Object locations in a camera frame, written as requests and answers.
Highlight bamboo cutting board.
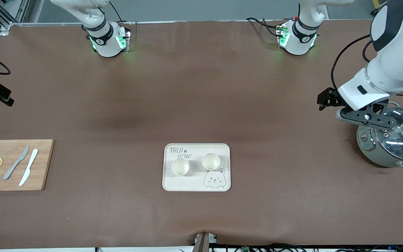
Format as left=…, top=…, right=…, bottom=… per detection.
left=0, top=139, right=55, bottom=191

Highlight grey metal table bracket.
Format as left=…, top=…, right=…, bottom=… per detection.
left=193, top=232, right=219, bottom=252

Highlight black left arm base cables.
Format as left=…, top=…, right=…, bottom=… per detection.
left=246, top=17, right=286, bottom=37

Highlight grey-green cooking pot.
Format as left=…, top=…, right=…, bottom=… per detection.
left=356, top=101, right=403, bottom=172

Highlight white IKEA cup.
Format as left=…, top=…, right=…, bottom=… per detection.
left=202, top=153, right=221, bottom=171
left=171, top=158, right=190, bottom=176

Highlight aluminium frame profile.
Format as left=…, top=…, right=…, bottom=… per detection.
left=0, top=0, right=30, bottom=35

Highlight glass pot lid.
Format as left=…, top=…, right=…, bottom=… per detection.
left=375, top=107, right=403, bottom=161

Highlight beige bear print tray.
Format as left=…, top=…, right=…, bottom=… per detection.
left=162, top=143, right=231, bottom=192

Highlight black right arm base cable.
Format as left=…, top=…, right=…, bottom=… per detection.
left=108, top=0, right=123, bottom=23

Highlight grey plastic knife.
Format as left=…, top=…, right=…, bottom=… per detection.
left=3, top=145, right=30, bottom=180

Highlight brown table cover mat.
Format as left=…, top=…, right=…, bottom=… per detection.
left=0, top=19, right=403, bottom=250

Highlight white plastic knife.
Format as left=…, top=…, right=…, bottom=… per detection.
left=19, top=149, right=39, bottom=187

